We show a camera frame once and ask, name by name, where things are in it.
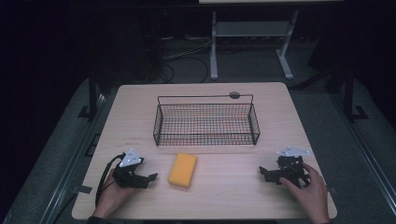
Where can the metal frame rail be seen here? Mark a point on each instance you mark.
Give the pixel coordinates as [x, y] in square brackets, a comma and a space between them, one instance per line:
[364, 149]
[71, 161]

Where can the dark round disc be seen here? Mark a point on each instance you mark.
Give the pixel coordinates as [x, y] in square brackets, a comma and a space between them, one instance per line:
[234, 95]

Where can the black upright post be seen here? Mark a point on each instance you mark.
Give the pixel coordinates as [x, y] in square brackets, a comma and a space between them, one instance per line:
[349, 93]
[92, 93]

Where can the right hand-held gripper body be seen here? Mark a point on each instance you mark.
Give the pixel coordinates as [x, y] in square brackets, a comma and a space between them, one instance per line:
[291, 169]

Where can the white metal stand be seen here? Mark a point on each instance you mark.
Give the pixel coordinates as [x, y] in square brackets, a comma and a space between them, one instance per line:
[249, 29]

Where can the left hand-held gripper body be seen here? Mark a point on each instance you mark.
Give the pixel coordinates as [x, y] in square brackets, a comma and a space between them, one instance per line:
[127, 174]

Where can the yellow sponge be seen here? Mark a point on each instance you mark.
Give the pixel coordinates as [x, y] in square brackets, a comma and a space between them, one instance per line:
[183, 170]

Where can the person's right hand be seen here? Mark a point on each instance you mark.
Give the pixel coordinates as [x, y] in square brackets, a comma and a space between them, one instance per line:
[308, 193]

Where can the person's left hand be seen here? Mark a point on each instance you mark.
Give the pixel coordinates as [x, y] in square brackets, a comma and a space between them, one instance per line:
[110, 196]

